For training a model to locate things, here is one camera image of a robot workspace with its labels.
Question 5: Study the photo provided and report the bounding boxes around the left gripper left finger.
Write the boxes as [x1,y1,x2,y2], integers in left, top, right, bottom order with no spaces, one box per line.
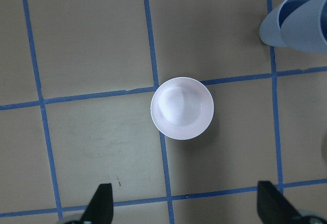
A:
[80,183,114,223]

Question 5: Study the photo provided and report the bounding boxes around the blue cup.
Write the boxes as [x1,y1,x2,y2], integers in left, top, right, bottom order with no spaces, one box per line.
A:
[259,0,310,47]
[281,0,326,54]

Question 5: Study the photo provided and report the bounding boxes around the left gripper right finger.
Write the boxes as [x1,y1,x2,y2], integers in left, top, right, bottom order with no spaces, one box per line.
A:
[257,181,302,224]

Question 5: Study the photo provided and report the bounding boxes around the pink bowl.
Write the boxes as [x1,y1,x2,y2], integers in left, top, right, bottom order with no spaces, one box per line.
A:
[150,77,214,140]

